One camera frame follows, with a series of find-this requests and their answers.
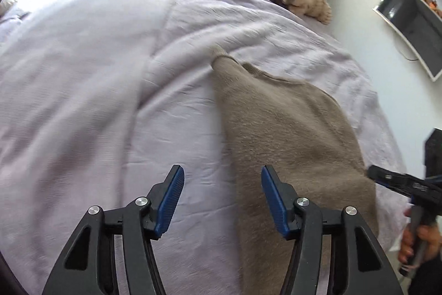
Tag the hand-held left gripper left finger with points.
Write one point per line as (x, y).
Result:
(169, 201)

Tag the person's right hand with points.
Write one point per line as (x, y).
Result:
(430, 239)

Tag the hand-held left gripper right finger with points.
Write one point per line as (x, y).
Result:
(276, 201)

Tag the person's right forearm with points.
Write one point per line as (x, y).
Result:
(430, 279)

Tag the orange flower decoration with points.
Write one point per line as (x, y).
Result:
(433, 1)

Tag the brown knitted sweater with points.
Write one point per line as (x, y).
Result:
(293, 129)

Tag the wall-mounted screen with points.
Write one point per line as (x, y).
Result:
(411, 15)

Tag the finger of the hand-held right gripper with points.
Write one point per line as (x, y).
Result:
(386, 173)
(397, 189)

